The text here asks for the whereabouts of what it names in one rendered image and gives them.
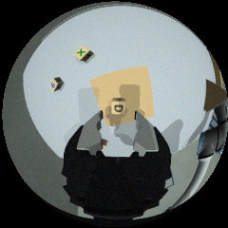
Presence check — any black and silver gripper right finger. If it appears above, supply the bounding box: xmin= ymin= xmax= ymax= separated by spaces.
xmin=133 ymin=111 xmax=172 ymax=180

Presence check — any tan square mat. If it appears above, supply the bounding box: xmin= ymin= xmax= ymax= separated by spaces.
xmin=89 ymin=66 xmax=154 ymax=126

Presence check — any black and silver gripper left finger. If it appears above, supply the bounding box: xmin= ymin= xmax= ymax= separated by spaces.
xmin=62 ymin=110 xmax=103 ymax=177

